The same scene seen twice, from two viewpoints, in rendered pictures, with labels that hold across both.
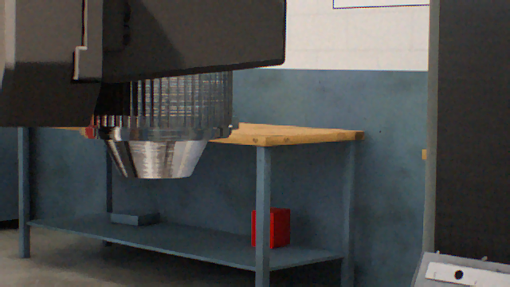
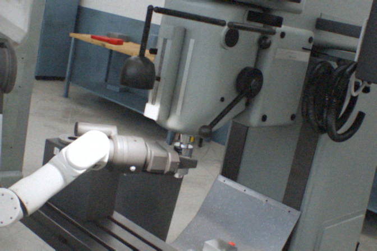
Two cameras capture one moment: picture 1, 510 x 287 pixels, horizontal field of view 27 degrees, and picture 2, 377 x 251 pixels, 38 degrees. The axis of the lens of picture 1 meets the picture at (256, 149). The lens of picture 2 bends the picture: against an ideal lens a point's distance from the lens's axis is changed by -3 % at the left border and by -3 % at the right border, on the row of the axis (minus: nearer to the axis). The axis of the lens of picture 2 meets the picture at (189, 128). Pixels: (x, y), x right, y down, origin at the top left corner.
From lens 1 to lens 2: 106 cm
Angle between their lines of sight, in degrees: 9
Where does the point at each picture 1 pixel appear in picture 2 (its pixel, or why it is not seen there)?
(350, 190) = not seen: hidden behind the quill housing
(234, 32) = (191, 164)
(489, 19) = (240, 131)
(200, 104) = (185, 171)
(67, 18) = (174, 166)
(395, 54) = not seen: hidden behind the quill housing
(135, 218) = (118, 88)
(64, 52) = (173, 170)
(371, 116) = not seen: hidden behind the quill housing
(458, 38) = (233, 133)
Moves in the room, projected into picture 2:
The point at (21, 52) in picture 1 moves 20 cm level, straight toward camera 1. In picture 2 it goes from (169, 169) to (189, 203)
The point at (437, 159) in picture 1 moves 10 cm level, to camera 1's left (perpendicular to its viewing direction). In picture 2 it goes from (225, 156) to (193, 150)
